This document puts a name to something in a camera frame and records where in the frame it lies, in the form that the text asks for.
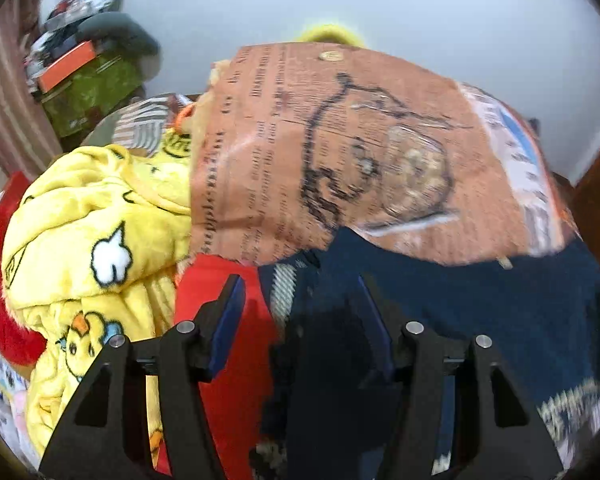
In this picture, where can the orange box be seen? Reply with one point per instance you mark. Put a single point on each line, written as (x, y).
(65, 66)

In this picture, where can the newspaper print bed sheet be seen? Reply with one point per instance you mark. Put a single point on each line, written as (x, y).
(302, 140)

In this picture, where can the yellow pillow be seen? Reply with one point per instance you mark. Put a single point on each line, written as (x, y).
(331, 34)

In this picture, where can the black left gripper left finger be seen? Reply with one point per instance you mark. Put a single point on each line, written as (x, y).
(103, 432)

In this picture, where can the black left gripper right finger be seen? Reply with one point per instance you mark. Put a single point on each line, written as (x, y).
(461, 412)

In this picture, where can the navy patterned garment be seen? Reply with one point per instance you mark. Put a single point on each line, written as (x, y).
(331, 414)

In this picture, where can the yellow cartoon blanket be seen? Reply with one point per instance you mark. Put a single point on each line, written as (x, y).
(92, 252)

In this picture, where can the striped curtain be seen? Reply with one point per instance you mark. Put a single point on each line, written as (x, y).
(28, 142)

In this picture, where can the red garment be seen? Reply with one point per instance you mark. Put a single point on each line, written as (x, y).
(213, 372)

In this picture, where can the green patterned box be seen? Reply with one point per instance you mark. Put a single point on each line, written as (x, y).
(80, 101)

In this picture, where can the grey cloth on pile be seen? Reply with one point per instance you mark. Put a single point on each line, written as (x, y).
(117, 31)

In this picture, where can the red plush cloth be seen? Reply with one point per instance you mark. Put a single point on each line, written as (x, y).
(18, 345)

